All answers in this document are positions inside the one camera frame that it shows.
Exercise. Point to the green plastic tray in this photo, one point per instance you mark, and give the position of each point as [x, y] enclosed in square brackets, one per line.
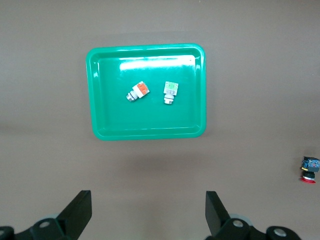
[150, 117]

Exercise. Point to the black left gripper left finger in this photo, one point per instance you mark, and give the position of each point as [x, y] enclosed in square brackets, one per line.
[72, 220]

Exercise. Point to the brown table cover sheet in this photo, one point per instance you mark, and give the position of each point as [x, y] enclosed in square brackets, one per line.
[160, 170]

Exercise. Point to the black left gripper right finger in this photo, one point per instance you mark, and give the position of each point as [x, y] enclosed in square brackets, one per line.
[222, 225]

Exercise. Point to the red mushroom button blue block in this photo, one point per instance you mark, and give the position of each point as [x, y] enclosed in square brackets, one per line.
[311, 165]

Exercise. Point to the white switch orange contact block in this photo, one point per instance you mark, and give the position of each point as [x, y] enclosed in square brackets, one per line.
[140, 90]

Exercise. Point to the white switch green contact block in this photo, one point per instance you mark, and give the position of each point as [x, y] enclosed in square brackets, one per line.
[170, 90]

